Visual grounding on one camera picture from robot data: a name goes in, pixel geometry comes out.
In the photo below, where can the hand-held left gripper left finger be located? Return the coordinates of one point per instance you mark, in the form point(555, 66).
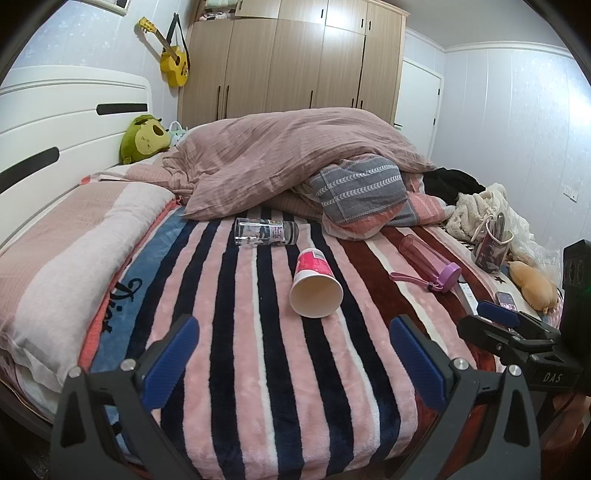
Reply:
point(171, 355)

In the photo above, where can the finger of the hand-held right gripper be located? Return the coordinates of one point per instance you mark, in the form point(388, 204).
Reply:
point(499, 314)
point(485, 333)

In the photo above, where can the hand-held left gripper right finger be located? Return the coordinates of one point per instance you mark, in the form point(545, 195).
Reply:
point(418, 357)

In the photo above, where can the pink and white paper cup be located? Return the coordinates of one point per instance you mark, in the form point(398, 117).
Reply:
point(314, 286)

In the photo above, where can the phone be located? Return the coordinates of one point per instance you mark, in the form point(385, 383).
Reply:
point(505, 298)

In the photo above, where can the white remote control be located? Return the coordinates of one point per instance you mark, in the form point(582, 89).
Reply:
point(467, 295)

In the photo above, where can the clear plastic bag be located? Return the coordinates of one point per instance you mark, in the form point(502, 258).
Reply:
point(547, 258)

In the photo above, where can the orange plush toy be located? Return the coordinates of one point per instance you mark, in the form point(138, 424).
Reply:
point(535, 286)

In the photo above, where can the printed mug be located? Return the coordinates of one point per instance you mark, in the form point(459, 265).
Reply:
point(490, 251)

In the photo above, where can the purple water bottle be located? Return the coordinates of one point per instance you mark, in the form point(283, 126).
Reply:
point(427, 261)

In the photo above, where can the white fleece garment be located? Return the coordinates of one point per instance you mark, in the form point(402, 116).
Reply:
point(471, 212)

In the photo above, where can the striped fleece blanket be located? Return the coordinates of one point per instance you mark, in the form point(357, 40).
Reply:
point(277, 369)

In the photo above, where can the black clothing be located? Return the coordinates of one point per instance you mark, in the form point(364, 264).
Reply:
point(452, 184)

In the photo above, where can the pink and white pillow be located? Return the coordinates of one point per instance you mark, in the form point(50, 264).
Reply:
point(69, 258)

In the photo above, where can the grey patterned quilt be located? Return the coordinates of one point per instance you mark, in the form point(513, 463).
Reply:
point(360, 189)

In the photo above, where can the green plush toy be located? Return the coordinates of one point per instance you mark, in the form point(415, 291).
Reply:
point(143, 138)

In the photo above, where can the white door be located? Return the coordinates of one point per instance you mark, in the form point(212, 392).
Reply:
point(415, 110)

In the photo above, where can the small white plush toy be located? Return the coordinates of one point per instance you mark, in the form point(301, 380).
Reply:
point(178, 134)

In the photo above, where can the pink duvet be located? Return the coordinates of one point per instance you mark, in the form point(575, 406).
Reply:
point(277, 157)

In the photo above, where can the white bed headboard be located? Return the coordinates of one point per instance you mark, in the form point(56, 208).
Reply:
point(55, 134)

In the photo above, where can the yellow guitar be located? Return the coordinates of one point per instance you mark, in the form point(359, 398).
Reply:
point(174, 64)

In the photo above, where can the wooden wardrobe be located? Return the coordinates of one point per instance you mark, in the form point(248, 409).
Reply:
point(295, 60)

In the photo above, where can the wall socket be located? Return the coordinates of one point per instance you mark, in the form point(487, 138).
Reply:
point(571, 192)

